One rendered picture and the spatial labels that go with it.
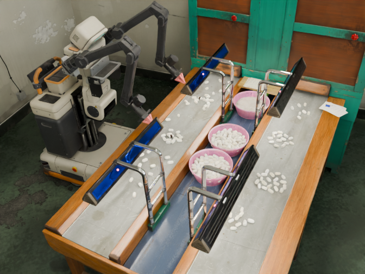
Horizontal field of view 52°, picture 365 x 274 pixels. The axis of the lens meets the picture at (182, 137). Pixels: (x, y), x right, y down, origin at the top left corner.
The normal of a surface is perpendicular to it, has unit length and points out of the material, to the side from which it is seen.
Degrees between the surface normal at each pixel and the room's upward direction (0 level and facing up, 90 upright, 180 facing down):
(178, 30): 90
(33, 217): 0
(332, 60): 90
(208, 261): 0
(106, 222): 0
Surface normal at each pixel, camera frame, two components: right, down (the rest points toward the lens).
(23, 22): 0.91, 0.23
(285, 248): -0.04, -0.76
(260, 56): -0.46, 0.59
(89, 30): 0.59, -0.41
